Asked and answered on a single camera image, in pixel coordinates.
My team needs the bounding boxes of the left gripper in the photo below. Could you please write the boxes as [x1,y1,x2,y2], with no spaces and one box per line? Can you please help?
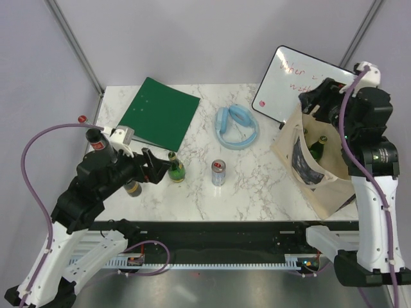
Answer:
[99,144,172,198]

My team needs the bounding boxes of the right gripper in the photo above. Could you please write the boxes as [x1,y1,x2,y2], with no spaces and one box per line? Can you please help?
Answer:
[297,76,358,139]

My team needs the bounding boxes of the beige canvas bag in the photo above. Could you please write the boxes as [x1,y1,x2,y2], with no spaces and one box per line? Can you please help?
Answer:
[271,105,355,219]

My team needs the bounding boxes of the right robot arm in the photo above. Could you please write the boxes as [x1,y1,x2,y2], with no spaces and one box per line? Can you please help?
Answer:
[294,78,410,287]

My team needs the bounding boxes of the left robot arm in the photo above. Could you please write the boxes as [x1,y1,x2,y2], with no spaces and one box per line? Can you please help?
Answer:
[4,148,171,307]

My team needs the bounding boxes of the silver beverage can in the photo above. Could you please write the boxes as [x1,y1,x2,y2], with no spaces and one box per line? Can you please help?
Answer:
[211,159,226,187]

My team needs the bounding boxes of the small whiteboard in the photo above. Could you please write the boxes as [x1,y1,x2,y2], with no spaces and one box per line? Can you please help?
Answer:
[252,46,354,123]

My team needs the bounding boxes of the dark cola bottle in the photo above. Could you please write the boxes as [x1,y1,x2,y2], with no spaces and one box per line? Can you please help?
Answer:
[85,128,117,163]

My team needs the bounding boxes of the blue headphones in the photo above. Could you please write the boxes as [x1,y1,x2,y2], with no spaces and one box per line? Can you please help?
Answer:
[214,105,259,150]

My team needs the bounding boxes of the red capped clear bottle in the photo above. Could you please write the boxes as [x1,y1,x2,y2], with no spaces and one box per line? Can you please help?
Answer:
[78,115,93,128]

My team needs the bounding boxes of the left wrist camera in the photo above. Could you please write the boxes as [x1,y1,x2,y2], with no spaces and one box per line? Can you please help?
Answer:
[109,126,134,158]

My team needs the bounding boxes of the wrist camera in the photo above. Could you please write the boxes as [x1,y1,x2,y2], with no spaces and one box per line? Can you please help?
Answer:
[354,61,381,90]
[109,126,134,158]

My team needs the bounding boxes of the green ring binder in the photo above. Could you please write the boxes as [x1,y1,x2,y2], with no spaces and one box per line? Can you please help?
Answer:
[119,78,200,151]

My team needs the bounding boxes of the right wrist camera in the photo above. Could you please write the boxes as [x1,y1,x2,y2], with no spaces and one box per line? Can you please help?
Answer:
[354,61,381,90]

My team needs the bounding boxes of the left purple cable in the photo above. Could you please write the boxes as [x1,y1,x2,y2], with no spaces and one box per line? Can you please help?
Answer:
[19,123,112,307]

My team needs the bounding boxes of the white cable duct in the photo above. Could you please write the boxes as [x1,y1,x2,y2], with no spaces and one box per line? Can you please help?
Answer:
[102,255,301,271]

